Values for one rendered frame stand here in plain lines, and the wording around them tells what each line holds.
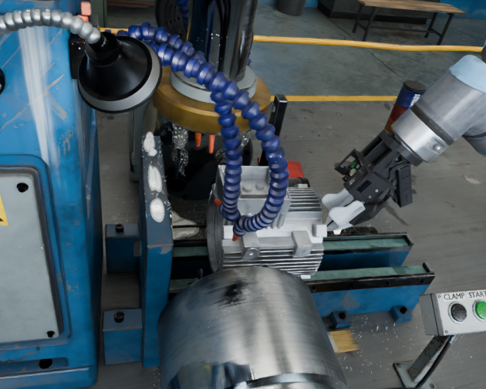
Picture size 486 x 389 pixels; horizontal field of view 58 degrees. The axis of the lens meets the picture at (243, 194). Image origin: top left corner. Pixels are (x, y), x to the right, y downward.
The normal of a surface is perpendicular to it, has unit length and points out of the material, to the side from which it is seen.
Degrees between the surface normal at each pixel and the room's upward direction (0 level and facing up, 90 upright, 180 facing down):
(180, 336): 55
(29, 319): 90
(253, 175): 90
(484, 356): 0
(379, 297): 90
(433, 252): 0
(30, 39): 90
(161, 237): 0
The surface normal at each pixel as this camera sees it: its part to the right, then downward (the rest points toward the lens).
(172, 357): -0.81, -0.31
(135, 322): 0.16, -0.76
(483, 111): 0.27, 0.65
